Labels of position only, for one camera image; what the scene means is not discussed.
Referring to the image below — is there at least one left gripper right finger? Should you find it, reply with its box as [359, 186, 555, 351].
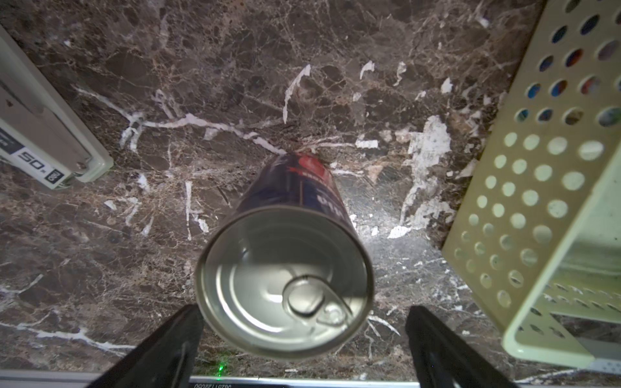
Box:
[405, 306, 517, 388]

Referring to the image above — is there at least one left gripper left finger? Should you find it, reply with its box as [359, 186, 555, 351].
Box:
[89, 304, 204, 387]

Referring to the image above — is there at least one dark tomato can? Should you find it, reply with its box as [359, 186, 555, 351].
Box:
[195, 152, 375, 360]

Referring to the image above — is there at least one green perforated plastic basket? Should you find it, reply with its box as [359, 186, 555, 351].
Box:
[442, 1, 620, 373]

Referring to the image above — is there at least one beige black stapler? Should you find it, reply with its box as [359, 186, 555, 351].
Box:
[1, 29, 113, 190]

